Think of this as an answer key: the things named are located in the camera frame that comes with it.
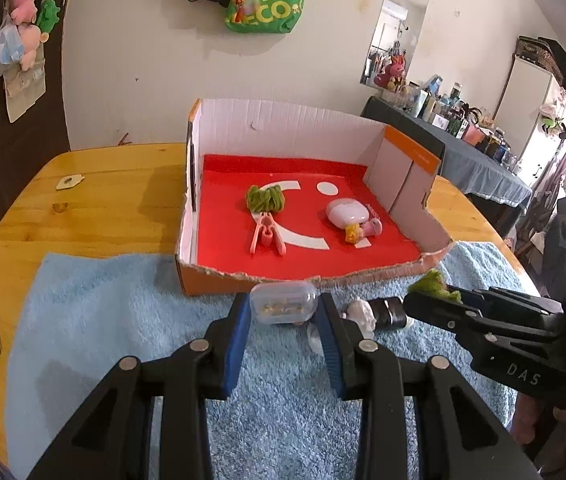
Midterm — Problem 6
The small green fuzzy pipe-cleaner toy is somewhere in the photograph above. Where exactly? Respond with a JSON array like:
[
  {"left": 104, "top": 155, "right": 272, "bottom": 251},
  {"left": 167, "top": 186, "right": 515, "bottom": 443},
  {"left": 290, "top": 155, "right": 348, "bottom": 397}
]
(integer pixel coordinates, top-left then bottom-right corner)
[{"left": 408, "top": 269, "right": 464, "bottom": 306}]

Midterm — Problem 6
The pink plastic clip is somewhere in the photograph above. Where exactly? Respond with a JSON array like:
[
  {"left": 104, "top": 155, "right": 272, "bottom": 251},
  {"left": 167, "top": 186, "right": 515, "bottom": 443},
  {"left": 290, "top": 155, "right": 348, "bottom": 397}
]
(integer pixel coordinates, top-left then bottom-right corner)
[{"left": 249, "top": 211, "right": 288, "bottom": 256}]

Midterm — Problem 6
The clear plastic bag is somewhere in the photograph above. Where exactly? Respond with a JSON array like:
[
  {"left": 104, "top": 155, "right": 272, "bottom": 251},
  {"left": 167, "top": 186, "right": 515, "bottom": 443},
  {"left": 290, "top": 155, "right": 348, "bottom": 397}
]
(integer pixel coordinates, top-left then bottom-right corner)
[{"left": 0, "top": 25, "right": 24, "bottom": 81}]

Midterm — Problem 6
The dark brown door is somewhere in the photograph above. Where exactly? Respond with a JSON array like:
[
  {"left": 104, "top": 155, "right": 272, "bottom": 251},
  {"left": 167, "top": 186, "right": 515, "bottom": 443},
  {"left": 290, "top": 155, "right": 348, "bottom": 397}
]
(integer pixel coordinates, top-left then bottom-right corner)
[{"left": 0, "top": 0, "right": 78, "bottom": 231}]

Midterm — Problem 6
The beige hanging pouch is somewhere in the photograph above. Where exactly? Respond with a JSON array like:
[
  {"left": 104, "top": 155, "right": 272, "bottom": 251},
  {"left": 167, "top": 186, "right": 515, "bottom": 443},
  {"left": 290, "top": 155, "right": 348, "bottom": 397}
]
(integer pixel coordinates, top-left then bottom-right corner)
[{"left": 4, "top": 57, "right": 46, "bottom": 123}]

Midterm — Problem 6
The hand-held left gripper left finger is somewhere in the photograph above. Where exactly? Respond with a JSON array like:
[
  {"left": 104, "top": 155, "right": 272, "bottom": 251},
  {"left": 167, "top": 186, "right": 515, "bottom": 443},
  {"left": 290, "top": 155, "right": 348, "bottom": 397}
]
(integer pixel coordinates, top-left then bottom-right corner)
[{"left": 27, "top": 291, "right": 254, "bottom": 480}]

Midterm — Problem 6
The green plush toy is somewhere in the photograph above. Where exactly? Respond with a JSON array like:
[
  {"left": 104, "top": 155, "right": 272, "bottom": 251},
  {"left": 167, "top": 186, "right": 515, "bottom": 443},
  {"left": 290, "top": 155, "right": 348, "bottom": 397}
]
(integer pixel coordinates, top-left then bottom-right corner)
[{"left": 37, "top": 0, "right": 61, "bottom": 43}]

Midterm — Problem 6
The pink red plush toy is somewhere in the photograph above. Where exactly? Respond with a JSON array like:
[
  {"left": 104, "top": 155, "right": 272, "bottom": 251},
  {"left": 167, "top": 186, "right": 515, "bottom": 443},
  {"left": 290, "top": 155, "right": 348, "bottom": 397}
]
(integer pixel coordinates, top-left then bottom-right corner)
[{"left": 374, "top": 55, "right": 408, "bottom": 92}]

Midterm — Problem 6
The large green fuzzy pipe-cleaner toy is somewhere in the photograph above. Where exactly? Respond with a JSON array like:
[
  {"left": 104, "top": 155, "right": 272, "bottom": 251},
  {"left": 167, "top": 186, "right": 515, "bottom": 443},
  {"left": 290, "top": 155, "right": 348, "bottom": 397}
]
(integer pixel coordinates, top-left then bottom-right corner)
[{"left": 245, "top": 184, "right": 288, "bottom": 213}]

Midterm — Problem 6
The pink egg-shaped case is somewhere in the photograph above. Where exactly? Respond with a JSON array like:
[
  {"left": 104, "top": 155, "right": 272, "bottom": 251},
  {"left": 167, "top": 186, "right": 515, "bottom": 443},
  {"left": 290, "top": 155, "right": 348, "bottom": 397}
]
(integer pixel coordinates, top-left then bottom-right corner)
[{"left": 325, "top": 199, "right": 371, "bottom": 231}]

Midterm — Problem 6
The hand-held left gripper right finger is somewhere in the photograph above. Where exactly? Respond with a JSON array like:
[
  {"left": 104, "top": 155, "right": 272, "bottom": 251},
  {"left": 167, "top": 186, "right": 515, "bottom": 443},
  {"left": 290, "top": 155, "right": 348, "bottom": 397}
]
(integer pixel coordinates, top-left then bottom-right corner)
[{"left": 316, "top": 291, "right": 544, "bottom": 480}]

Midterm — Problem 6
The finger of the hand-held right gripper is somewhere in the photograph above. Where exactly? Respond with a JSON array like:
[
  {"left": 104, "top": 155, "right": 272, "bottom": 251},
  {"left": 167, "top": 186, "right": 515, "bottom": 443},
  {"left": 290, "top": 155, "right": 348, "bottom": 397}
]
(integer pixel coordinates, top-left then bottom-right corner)
[
  {"left": 402, "top": 292, "right": 561, "bottom": 348},
  {"left": 443, "top": 285, "right": 566, "bottom": 318}
]

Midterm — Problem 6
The small pink yellow toy figure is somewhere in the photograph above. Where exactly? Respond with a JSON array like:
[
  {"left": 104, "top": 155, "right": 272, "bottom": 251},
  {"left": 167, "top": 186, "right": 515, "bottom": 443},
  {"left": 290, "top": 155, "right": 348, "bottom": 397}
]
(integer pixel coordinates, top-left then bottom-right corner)
[{"left": 344, "top": 217, "right": 384, "bottom": 245}]

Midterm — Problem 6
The light blue fluffy towel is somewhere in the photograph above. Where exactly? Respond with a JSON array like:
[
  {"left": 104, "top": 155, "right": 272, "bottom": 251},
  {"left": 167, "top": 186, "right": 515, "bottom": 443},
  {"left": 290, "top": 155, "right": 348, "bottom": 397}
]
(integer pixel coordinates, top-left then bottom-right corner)
[{"left": 5, "top": 242, "right": 538, "bottom": 480}]

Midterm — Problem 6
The wall mirror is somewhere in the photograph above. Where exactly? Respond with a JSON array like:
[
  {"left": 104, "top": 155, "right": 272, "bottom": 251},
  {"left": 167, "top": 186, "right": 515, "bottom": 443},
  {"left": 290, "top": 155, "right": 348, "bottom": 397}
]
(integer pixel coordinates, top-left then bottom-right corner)
[{"left": 360, "top": 0, "right": 432, "bottom": 93}]

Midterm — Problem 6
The side table with dark cloth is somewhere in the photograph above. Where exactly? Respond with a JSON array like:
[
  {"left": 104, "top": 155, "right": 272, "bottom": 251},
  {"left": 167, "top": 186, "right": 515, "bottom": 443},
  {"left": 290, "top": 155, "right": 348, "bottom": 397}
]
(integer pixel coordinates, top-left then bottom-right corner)
[{"left": 361, "top": 96, "right": 534, "bottom": 233}]

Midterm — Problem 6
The person's right hand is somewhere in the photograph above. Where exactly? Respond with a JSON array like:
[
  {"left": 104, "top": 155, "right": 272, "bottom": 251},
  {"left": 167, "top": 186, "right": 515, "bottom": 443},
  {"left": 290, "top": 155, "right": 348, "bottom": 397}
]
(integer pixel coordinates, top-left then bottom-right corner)
[{"left": 514, "top": 392, "right": 566, "bottom": 448}]

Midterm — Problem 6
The white refrigerator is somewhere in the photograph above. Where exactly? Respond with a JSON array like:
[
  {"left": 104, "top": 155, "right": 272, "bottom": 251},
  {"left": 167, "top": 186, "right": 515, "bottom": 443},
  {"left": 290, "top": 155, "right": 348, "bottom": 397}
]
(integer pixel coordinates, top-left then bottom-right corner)
[{"left": 493, "top": 55, "right": 566, "bottom": 196}]

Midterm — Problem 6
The dark bag on refrigerator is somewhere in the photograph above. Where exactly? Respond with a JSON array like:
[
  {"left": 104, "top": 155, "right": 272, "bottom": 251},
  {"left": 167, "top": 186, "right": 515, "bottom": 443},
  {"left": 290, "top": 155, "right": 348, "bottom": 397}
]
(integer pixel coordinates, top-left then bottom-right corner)
[{"left": 515, "top": 35, "right": 566, "bottom": 91}]

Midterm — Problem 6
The black and white doll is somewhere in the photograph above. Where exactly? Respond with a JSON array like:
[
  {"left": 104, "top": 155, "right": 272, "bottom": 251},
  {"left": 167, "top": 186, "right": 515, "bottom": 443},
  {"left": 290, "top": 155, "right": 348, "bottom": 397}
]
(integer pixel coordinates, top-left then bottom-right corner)
[{"left": 340, "top": 296, "right": 410, "bottom": 338}]

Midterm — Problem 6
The orange cardboard box red interior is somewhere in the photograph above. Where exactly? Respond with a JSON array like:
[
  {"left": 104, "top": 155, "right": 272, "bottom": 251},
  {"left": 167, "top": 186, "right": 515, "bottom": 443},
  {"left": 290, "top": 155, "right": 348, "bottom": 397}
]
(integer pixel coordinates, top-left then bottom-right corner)
[{"left": 175, "top": 99, "right": 456, "bottom": 297}]

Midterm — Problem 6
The green black hanging toy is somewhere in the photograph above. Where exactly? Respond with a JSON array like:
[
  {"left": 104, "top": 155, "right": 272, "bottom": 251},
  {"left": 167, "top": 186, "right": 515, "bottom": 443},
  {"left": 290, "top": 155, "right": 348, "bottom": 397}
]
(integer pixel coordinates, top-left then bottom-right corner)
[{"left": 540, "top": 115, "right": 566, "bottom": 138}]

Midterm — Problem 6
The clear plastic case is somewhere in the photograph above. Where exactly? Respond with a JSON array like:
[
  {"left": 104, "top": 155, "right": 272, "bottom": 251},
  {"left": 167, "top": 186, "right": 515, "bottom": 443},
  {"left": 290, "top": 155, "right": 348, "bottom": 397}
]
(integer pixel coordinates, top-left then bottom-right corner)
[{"left": 250, "top": 282, "right": 320, "bottom": 327}]

